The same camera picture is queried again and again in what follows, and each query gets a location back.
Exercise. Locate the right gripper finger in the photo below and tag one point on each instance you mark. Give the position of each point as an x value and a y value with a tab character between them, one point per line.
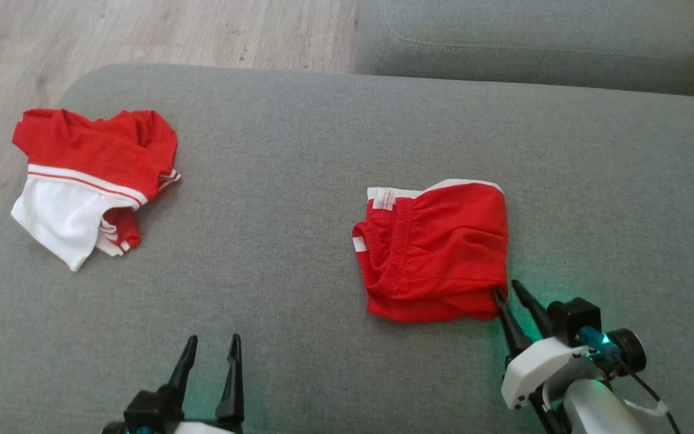
537	316
511	331

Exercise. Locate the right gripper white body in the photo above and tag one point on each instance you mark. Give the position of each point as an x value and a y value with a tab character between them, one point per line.
534	367

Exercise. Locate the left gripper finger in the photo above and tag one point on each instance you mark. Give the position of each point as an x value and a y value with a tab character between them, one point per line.
183	367
232	392

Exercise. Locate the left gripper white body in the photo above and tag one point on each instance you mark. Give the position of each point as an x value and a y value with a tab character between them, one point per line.
208	428

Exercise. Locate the red Bulls basketball shorts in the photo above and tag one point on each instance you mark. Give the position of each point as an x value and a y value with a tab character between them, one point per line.
443	253

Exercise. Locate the red white-sleeved Bulls jersey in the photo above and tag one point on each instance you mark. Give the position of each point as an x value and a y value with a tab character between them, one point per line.
94	150

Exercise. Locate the grey sofa seat cushion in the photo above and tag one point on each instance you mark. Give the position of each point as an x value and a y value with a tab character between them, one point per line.
293	337

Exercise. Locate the grey sofa back cushion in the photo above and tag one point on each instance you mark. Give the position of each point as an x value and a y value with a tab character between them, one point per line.
534	42

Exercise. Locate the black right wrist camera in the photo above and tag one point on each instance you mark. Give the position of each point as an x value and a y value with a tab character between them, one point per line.
573	319

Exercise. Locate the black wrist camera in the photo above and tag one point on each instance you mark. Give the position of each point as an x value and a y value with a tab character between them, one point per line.
573	319
151	410

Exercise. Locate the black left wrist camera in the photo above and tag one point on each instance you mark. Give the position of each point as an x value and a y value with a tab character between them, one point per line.
151	410

